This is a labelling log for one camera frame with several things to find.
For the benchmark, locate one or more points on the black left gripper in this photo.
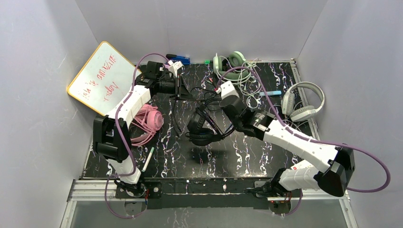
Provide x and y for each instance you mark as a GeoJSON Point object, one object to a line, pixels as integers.
{"type": "Point", "coordinates": [183, 87]}

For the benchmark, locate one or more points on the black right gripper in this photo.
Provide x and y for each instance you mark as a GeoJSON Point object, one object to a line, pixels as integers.
{"type": "Point", "coordinates": [217, 118]}

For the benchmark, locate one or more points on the black blue headphones with cable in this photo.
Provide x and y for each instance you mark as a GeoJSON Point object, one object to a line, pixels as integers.
{"type": "Point", "coordinates": [201, 128]}

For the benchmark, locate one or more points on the pink headphones with cable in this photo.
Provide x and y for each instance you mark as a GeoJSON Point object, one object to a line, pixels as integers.
{"type": "Point", "coordinates": [150, 120]}

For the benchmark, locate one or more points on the white headphones with cable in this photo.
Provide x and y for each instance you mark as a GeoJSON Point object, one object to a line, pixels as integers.
{"type": "Point", "coordinates": [301, 111]}

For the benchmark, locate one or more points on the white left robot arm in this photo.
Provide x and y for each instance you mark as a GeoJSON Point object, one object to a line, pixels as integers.
{"type": "Point", "coordinates": [111, 136]}

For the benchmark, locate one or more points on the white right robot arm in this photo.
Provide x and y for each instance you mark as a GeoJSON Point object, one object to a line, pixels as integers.
{"type": "Point", "coordinates": [323, 167]}

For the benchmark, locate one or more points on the blue black marker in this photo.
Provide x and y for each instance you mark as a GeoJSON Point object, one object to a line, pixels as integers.
{"type": "Point", "coordinates": [175, 58]}

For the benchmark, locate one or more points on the light blue marker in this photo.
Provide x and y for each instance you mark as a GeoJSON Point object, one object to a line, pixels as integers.
{"type": "Point", "coordinates": [270, 93]}

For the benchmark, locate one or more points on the yellow framed whiteboard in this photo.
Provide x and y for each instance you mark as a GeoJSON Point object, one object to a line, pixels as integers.
{"type": "Point", "coordinates": [104, 79]}

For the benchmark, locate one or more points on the white green marker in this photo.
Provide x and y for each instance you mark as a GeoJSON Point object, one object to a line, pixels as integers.
{"type": "Point", "coordinates": [147, 159]}

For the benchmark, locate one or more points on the green headphones with cable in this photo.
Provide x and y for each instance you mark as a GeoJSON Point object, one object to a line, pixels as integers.
{"type": "Point", "coordinates": [236, 69]}

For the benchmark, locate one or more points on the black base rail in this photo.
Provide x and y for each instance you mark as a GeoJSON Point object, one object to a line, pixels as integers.
{"type": "Point", "coordinates": [160, 193]}

